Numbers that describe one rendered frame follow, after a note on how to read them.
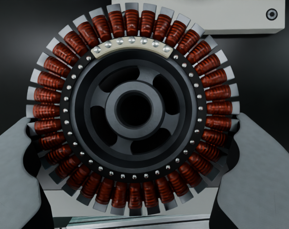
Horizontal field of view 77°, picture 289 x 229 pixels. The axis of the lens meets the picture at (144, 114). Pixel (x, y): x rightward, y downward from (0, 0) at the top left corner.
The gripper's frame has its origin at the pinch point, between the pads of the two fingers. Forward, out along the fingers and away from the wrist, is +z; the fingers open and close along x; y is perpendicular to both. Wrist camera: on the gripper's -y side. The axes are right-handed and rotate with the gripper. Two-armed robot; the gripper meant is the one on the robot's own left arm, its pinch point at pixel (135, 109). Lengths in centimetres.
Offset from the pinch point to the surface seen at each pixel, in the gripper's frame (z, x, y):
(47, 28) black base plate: 8.7, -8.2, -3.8
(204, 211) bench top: 1.2, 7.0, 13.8
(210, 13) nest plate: 7.8, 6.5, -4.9
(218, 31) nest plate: 7.4, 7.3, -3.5
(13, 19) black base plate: 9.1, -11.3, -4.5
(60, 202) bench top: 2.0, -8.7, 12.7
